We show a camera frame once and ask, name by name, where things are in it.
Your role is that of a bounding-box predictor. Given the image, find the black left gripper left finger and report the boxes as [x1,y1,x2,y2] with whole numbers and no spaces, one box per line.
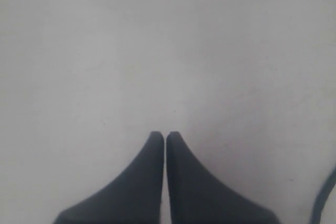
[55,131,164,223]

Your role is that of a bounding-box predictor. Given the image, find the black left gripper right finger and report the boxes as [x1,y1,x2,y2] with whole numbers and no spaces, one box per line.
[166,132,279,223]

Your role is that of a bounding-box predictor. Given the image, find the black three-strand cord bundle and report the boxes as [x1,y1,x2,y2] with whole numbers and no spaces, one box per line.
[308,166,336,224]

